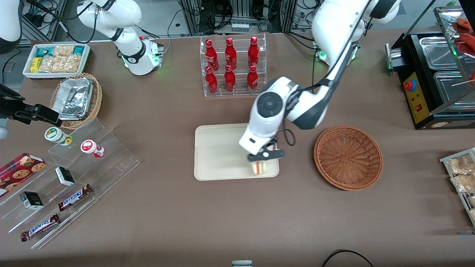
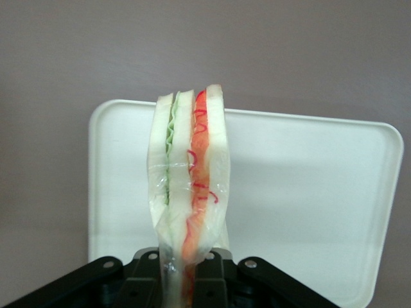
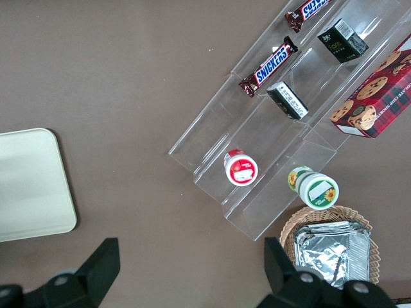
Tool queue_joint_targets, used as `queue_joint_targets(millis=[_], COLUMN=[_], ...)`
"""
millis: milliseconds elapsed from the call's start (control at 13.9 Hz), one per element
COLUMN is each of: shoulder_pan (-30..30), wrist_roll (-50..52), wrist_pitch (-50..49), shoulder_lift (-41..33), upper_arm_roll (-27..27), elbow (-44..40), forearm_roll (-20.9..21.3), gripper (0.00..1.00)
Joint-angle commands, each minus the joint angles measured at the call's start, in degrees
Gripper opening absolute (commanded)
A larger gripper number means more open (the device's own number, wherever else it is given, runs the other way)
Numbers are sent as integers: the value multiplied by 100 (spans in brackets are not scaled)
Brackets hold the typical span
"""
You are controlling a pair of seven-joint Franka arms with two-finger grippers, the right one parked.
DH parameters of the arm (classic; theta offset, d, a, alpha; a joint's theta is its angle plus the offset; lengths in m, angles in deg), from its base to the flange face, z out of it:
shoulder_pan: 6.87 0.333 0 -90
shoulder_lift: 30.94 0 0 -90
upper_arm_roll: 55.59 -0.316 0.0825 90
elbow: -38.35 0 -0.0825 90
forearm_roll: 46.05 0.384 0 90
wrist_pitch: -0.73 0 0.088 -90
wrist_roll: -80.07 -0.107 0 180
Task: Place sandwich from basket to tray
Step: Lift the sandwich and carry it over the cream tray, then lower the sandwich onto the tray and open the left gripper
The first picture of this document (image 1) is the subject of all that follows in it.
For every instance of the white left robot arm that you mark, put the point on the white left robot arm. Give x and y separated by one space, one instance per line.
334 22

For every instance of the clear acrylic bottle rack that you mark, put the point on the clear acrylic bottle rack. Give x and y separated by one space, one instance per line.
241 55

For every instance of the small grey device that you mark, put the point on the small grey device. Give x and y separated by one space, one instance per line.
242 264

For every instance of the black food warmer machine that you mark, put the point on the black food warmer machine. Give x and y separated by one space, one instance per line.
410 48

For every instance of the brown wicker basket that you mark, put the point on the brown wicker basket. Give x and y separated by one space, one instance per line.
349 159

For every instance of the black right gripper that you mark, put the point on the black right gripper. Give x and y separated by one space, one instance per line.
11 108

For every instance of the red round knob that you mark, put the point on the red round knob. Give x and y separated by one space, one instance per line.
410 85

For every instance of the clear fried snack bag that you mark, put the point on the clear fried snack bag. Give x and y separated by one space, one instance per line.
472 201
460 165
464 182
472 215

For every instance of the green sunflower lidded cup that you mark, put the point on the green sunflower lidded cup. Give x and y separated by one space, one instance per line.
55 134

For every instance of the aluminium foil container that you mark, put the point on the aluminium foil container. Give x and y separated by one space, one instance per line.
72 98

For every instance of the white snack bin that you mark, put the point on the white snack bin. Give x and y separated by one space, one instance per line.
55 75

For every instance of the clear acrylic stepped shelf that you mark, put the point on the clear acrylic stepped shelf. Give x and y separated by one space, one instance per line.
118 163

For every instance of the teal snack packet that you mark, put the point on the teal snack packet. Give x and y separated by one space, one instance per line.
78 50
43 52

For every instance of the red tartan cookie box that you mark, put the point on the red tartan cookie box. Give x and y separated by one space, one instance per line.
18 172

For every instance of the steel warmer pan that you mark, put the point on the steel warmer pan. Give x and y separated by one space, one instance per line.
439 52
454 87

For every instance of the triangle sandwich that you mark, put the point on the triangle sandwich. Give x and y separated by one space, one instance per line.
259 168

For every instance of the yellow snack packet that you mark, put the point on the yellow snack packet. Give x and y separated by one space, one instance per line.
34 65

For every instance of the tray of packaged snacks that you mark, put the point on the tray of packaged snacks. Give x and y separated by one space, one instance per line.
444 160

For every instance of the small black box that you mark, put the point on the small black box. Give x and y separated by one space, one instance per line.
31 200
65 177

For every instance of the white power strip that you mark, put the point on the white power strip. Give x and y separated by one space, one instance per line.
240 27

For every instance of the light wicker basket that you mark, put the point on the light wicker basket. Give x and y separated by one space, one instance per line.
97 100

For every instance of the red cola bottle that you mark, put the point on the red cola bottle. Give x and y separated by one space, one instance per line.
253 52
211 81
252 79
229 79
230 53
210 53

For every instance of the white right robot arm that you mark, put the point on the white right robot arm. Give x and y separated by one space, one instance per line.
130 52

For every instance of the cream plastic tray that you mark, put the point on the cream plastic tray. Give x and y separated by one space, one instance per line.
219 152

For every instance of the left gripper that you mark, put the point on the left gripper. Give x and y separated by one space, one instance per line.
273 142

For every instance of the aluminium equipment rack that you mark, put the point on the aluminium equipment rack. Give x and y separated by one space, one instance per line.
195 18

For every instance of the Snickers chocolate bar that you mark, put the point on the Snickers chocolate bar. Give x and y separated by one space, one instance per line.
40 227
74 197

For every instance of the red lidded cup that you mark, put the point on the red lidded cup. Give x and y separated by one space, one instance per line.
89 146

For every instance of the clear cracker bag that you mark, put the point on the clear cracker bag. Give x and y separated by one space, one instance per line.
59 63
64 50

